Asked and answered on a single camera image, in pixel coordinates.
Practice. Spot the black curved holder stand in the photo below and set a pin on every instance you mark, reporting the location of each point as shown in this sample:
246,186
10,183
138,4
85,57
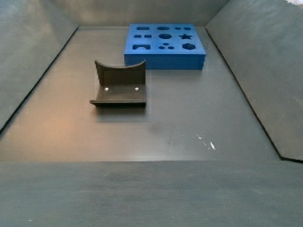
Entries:
121,85

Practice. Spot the blue shape sorter block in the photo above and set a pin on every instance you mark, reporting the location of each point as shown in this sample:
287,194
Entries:
165,46

